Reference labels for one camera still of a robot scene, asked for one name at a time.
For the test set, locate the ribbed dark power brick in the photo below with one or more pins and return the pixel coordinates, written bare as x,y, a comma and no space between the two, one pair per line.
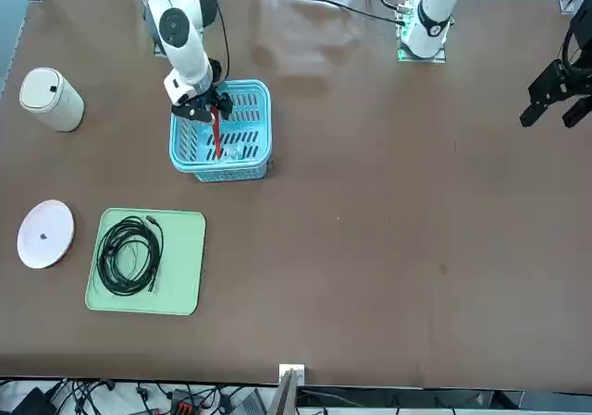
252,406

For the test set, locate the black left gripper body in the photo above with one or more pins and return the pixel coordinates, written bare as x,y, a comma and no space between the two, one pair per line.
578,75

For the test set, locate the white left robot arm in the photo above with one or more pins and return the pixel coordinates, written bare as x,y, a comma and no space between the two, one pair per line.
432,17

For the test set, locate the red black plug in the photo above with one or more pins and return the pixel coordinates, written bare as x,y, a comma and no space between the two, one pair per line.
182,406

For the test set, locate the white post bracket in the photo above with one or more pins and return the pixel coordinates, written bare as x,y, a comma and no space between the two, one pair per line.
298,369

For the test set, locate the green plastic tray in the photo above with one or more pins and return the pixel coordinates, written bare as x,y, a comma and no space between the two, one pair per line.
185,258

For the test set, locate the orange toy carrot green leaves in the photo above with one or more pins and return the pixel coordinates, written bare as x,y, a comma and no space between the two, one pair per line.
216,137

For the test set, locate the cream lidded bin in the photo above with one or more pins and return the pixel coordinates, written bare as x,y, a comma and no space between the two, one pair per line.
51,101

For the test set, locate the pink round plate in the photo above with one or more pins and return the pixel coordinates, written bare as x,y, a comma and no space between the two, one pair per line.
55,221

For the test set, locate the aluminium camera post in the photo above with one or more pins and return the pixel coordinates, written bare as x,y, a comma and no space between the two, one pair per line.
284,396

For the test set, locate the blue plastic basket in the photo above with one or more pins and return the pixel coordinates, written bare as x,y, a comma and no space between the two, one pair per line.
231,174

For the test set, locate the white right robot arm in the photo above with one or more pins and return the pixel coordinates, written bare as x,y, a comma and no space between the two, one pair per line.
189,59

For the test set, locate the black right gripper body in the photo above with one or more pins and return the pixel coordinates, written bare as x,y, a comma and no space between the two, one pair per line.
208,97

